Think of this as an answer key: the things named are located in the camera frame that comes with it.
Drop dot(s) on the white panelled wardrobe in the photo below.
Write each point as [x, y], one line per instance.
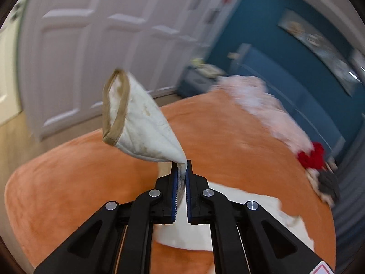
[85, 48]

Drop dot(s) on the blue padded headboard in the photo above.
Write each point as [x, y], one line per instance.
[285, 74]

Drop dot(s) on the blue nightstand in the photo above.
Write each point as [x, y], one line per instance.
[194, 82]

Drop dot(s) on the grey cloth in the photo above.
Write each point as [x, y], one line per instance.
[329, 187]

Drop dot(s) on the cream door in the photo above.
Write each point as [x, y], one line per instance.
[8, 77]

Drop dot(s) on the white padded jacket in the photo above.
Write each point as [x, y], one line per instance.
[142, 125]

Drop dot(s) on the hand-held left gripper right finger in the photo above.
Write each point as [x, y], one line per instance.
[188, 197]

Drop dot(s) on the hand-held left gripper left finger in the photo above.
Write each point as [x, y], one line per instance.
[173, 194]

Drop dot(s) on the long wall picture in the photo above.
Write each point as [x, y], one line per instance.
[322, 45]

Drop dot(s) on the cream cloth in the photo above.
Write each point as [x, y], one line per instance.
[313, 178]

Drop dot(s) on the red cloth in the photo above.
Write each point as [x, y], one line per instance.
[312, 154]

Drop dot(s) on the orange plush blanket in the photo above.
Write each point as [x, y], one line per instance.
[71, 182]

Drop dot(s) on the grey curtain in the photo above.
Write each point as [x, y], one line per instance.
[350, 191]

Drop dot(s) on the pink quilt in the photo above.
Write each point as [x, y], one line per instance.
[256, 97]

